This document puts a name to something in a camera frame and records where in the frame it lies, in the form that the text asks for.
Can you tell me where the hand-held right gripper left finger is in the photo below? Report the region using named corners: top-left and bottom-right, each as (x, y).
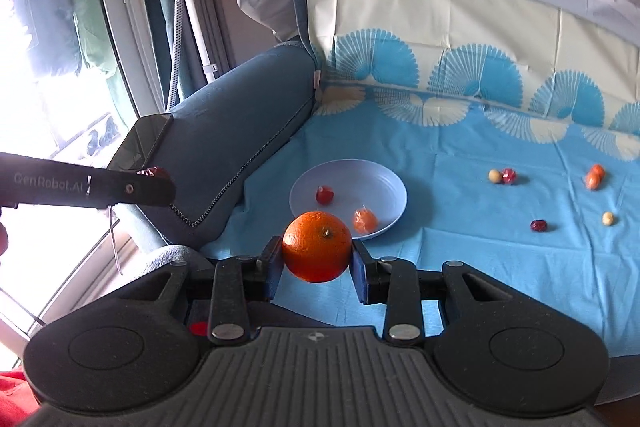
top-left (150, 235), bottom-right (286, 344)

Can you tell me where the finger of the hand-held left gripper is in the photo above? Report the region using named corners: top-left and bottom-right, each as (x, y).
top-left (88, 167), bottom-right (177, 208)

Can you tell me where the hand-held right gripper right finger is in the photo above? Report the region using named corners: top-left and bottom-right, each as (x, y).
top-left (351, 239), bottom-right (502, 343)

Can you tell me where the small orange with stem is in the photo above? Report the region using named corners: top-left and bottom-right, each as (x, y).
top-left (281, 210), bottom-right (353, 284)

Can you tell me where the light blue plate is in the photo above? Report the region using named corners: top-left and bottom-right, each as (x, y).
top-left (289, 159), bottom-right (408, 241)

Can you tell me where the black smartphone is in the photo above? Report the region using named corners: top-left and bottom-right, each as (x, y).
top-left (106, 113), bottom-right (174, 176)

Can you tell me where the plastic-wrapped orange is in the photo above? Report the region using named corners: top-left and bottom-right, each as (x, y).
top-left (351, 206), bottom-right (379, 236)

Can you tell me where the grey towel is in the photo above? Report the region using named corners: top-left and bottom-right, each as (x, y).
top-left (131, 244), bottom-right (221, 289)

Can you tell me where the blue fan-patterned sheet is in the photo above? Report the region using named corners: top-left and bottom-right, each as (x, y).
top-left (200, 0), bottom-right (640, 358)

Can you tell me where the blue sofa armrest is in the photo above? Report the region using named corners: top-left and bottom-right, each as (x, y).
top-left (117, 42), bottom-right (321, 254)

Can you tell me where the dark green curtain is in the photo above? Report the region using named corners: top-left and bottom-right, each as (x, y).
top-left (132, 0), bottom-right (182, 114)

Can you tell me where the white garment steamer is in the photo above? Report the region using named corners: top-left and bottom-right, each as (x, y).
top-left (130, 0), bottom-right (237, 108)

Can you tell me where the grey curtain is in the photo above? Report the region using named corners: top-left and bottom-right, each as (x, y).
top-left (187, 0), bottom-right (237, 80)

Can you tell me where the red cloth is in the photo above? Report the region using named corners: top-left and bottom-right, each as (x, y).
top-left (0, 369), bottom-right (46, 427)

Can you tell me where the white cable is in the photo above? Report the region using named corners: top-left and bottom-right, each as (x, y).
top-left (107, 204), bottom-right (125, 277)

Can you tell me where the black cable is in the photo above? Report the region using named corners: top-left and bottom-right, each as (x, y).
top-left (0, 284), bottom-right (46, 326)

